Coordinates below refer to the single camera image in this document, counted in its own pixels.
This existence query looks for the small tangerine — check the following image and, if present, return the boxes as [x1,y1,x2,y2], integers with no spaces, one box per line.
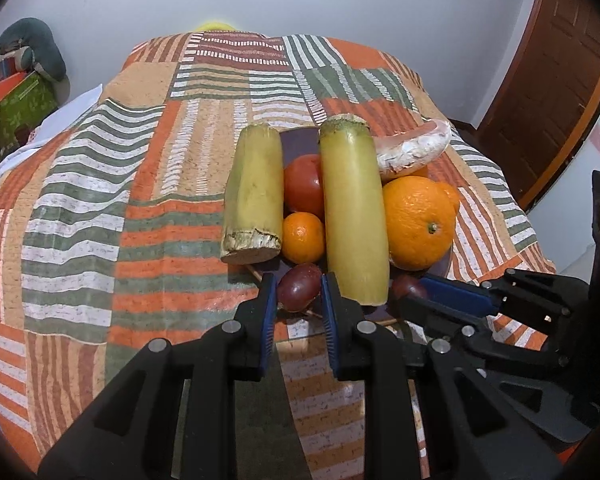
[282,211,325,264]

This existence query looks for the orange green patchwork quilt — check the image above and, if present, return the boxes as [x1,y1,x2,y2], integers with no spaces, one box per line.
[0,32,555,479]

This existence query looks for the white cloth on bedside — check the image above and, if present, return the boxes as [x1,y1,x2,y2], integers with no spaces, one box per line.
[0,84,104,174]

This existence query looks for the grey neck pillow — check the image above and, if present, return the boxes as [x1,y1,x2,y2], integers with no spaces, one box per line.
[0,18,67,82]

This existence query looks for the green patterned box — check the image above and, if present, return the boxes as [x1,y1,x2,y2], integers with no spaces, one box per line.
[0,73,58,162]

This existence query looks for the dark red grape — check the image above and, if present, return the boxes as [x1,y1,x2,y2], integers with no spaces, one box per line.
[390,274,428,301]
[277,263,322,313]

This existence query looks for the red tomato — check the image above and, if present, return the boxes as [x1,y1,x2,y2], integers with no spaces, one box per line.
[284,154,324,219]

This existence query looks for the large orange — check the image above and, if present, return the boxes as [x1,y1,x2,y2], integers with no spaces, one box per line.
[438,182,460,214]
[382,176,457,271]

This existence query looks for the large orange rear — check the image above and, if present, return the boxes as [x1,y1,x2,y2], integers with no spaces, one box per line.
[438,182,460,214]

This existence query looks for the large orange front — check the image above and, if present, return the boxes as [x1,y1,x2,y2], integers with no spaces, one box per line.
[382,176,457,271]

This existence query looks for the pink sausage roll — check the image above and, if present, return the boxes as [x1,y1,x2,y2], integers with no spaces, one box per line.
[374,119,452,182]

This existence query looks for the brown wooden door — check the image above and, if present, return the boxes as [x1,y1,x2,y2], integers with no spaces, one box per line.
[477,0,600,209]

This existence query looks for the yellow round object behind bed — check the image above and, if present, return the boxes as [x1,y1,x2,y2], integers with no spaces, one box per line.
[194,21,237,32]

